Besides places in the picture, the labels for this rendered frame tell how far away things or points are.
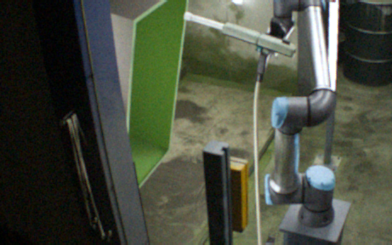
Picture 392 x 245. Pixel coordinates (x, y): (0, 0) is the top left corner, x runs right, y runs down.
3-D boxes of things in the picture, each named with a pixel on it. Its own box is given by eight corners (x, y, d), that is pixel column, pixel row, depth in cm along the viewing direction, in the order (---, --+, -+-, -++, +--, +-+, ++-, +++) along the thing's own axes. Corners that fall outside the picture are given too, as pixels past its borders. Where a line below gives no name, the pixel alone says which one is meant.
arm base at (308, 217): (338, 207, 271) (340, 193, 265) (328, 231, 257) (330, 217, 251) (304, 200, 278) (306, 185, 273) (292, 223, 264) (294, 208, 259)
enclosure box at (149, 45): (74, 184, 320) (71, 2, 246) (123, 131, 364) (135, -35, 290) (123, 207, 311) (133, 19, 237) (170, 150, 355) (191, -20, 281)
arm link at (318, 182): (334, 210, 255) (338, 183, 245) (300, 212, 257) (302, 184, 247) (331, 190, 268) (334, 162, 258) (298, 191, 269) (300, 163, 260)
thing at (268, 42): (286, 88, 227) (298, 41, 213) (284, 93, 223) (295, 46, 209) (183, 51, 239) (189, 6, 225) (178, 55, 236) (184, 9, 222)
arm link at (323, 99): (341, 117, 200) (324, -14, 231) (309, 118, 201) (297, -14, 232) (337, 132, 210) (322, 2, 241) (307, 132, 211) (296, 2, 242)
